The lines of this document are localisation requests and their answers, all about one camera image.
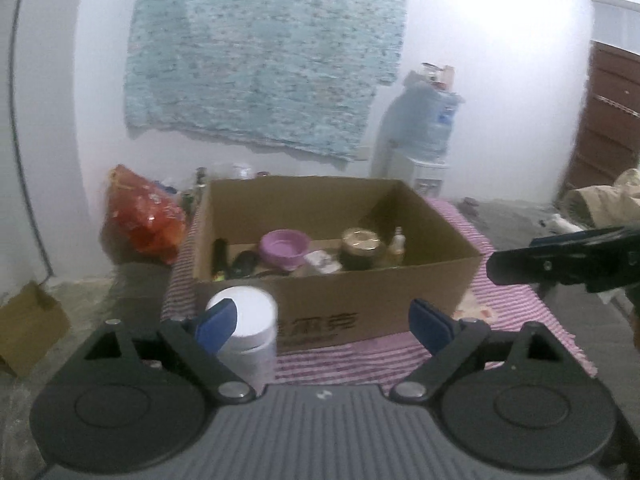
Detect red plastic bag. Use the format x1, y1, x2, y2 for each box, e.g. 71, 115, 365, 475
102, 163, 187, 266

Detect purple bowl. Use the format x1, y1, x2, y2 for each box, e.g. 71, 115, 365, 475
258, 228, 310, 271

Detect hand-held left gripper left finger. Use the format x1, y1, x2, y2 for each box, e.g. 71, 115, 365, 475
85, 297, 259, 406

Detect floral blue wall cloth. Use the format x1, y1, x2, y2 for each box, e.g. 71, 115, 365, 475
123, 0, 410, 164

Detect small clear bottle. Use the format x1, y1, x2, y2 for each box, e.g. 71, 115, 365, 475
388, 226, 407, 267

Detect white plastic bottle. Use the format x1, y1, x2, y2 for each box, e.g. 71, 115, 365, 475
205, 286, 280, 394

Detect large cardboard box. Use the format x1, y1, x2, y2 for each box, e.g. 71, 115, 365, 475
192, 175, 485, 357

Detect brown wooden door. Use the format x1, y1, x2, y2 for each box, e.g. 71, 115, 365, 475
562, 40, 640, 207

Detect small white box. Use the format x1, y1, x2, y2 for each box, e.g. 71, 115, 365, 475
303, 249, 344, 275

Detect small black round item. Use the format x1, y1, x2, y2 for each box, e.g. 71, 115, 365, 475
230, 251, 261, 279

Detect black wall cable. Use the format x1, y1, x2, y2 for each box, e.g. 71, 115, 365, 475
8, 0, 55, 279

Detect white fluffy cloth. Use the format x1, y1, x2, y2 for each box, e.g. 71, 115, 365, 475
542, 212, 584, 234

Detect white water dispenser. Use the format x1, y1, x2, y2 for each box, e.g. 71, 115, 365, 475
394, 152, 449, 199

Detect black tube with green end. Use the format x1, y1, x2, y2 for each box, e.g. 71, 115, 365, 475
211, 238, 230, 281

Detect gold round jar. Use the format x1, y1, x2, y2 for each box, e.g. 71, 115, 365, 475
339, 227, 386, 271

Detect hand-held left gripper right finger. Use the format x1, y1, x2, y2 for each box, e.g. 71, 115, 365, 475
389, 298, 559, 404

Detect blue water bottle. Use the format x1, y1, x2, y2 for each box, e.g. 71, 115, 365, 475
399, 82, 464, 164

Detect small items on water bottle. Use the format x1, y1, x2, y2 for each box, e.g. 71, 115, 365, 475
419, 62, 456, 91

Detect small brown cardboard box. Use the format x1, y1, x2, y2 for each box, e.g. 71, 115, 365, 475
0, 280, 72, 379

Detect clear plastic bag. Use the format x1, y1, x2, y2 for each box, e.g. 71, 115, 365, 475
219, 162, 271, 181

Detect purple checkered cloth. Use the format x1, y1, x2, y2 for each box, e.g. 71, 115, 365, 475
161, 197, 599, 394

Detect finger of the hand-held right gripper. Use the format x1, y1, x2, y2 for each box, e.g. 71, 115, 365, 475
529, 230, 626, 250
486, 244, 594, 287

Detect beige coat with fur hood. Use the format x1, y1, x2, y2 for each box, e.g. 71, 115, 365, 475
564, 167, 640, 229

